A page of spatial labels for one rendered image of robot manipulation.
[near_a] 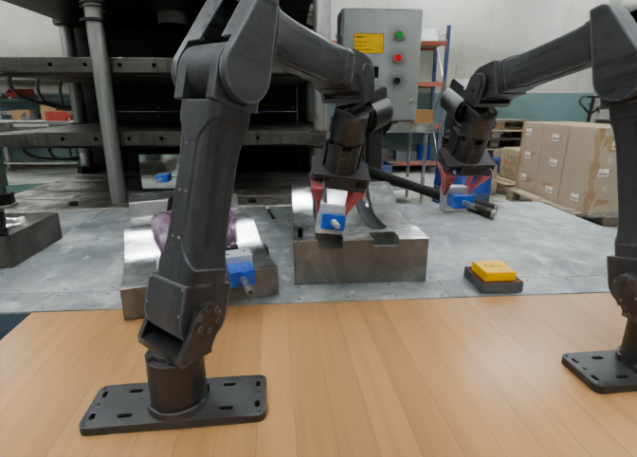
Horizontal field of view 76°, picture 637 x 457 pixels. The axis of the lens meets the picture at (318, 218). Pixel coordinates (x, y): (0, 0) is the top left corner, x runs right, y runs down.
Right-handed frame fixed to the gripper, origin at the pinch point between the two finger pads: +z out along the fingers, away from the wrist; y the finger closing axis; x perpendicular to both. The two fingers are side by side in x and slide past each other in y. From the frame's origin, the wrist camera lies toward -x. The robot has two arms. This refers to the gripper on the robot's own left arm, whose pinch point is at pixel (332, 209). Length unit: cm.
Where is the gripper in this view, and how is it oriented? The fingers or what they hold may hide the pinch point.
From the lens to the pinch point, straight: 77.0
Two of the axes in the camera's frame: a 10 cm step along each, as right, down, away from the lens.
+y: -9.9, -1.2, -0.9
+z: -1.5, 8.0, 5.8
